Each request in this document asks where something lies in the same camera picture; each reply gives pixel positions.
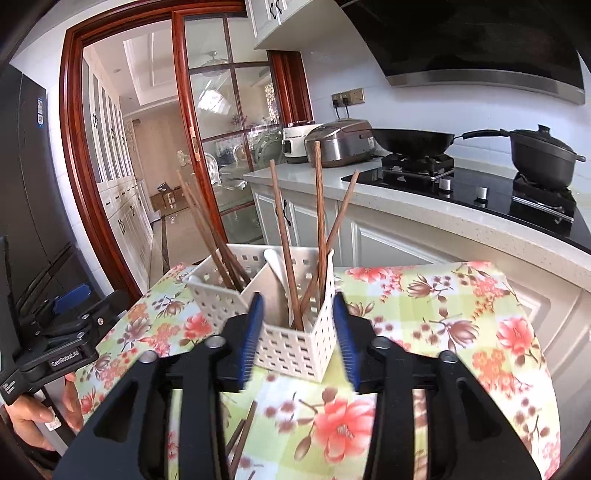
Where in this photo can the black refrigerator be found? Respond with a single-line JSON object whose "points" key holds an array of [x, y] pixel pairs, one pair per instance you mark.
{"points": [[32, 184]]}

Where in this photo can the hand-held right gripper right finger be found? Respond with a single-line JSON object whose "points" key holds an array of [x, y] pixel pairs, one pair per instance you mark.
{"points": [[344, 337]]}

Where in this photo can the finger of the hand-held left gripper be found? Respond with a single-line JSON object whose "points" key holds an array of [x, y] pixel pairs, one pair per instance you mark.
{"points": [[101, 314], [71, 296]]}

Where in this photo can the black lidded pot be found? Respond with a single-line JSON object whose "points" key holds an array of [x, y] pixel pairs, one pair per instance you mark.
{"points": [[540, 157]]}

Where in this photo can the white ornate chair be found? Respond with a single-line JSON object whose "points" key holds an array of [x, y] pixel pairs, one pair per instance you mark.
{"points": [[211, 170]]}

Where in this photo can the black gas stove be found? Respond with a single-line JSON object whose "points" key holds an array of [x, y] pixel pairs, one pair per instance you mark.
{"points": [[489, 203]]}

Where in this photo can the floral tablecloth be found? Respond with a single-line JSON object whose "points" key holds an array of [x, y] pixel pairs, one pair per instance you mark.
{"points": [[438, 323]]}

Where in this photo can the wall power outlet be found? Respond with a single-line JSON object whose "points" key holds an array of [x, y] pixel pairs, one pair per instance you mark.
{"points": [[347, 98]]}

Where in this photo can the white rice cooker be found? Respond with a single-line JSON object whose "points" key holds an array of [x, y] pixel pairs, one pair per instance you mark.
{"points": [[295, 143]]}

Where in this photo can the white upper wall cabinet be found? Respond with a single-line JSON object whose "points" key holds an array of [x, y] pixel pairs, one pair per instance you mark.
{"points": [[286, 21]]}

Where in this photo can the black range hood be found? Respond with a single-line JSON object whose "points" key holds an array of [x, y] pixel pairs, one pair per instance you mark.
{"points": [[461, 41]]}

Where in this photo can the glass sliding door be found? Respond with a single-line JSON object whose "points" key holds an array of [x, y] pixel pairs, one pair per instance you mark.
{"points": [[212, 106]]}

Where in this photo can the person's left hand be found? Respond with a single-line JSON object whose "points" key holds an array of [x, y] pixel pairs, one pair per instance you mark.
{"points": [[32, 420]]}

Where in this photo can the steel rice cooker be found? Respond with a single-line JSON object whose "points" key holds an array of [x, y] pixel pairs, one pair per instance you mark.
{"points": [[341, 143]]}

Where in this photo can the white tall hallway cabinets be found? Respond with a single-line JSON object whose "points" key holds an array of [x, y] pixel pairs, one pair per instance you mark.
{"points": [[115, 161]]}

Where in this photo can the white perforated utensil holder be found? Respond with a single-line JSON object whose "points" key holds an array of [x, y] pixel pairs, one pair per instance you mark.
{"points": [[286, 341]]}

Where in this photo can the cardboard boxes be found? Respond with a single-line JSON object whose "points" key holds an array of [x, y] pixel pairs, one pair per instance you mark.
{"points": [[166, 196]]}

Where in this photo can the black wok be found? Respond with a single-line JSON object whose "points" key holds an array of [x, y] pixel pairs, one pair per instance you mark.
{"points": [[411, 141]]}

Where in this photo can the brown wooden chopstick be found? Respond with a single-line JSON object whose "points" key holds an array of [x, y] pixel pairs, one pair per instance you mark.
{"points": [[281, 230], [244, 429], [210, 231], [221, 230], [205, 230], [319, 207], [339, 217], [234, 438]]}

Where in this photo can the speckled white countertop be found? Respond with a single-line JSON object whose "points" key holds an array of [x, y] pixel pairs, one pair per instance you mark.
{"points": [[415, 203]]}

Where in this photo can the red wooden door frame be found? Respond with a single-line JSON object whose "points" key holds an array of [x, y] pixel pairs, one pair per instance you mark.
{"points": [[74, 138]]}

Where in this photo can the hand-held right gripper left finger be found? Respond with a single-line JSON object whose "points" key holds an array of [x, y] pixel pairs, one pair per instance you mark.
{"points": [[251, 332]]}

